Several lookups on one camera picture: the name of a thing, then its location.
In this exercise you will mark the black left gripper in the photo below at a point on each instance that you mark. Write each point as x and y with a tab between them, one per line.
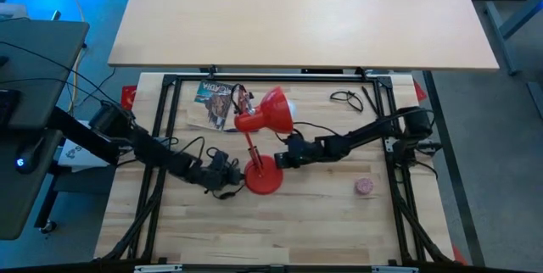
222	176

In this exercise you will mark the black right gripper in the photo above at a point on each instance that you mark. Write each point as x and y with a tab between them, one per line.
297	152

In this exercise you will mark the white lightbulb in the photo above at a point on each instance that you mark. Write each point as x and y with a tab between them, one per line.
292	108

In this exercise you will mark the red desk lamp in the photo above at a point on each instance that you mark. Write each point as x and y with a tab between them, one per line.
271	114

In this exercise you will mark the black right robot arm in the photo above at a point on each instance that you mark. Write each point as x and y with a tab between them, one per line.
365	135

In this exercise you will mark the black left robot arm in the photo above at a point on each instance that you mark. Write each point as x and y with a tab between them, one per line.
148	150

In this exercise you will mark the blue pen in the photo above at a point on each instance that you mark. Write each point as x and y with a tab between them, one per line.
231	130

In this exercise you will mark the pink round disc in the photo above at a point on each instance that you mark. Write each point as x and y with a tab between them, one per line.
364	186

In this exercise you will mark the black eyeglasses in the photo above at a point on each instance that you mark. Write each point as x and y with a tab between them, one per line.
344	93

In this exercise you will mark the colourful printed packet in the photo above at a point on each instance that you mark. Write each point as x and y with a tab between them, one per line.
214	99

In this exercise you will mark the thin black stick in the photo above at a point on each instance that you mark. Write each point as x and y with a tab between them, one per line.
369	99

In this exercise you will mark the red corner marker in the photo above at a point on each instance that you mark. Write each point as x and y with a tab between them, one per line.
458	256
127	95
419	90

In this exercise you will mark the light wooden desk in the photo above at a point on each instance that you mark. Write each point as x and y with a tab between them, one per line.
297	18

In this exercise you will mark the white printed box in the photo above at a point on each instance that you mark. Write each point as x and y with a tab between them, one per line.
70	156

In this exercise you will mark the black caster wheel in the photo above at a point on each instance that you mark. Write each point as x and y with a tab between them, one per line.
47	227

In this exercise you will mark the black computer mouse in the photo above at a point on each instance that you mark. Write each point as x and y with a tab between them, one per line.
26	160

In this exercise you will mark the dark grey side desk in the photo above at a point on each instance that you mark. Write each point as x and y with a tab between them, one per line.
38	74

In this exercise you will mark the blue-grey metal table legs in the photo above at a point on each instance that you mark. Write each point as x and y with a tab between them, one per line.
509	18

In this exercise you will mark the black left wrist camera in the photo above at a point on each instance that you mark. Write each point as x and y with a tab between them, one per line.
220	158

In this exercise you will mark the silver frame bracket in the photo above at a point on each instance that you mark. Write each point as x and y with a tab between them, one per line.
158	268
394	269

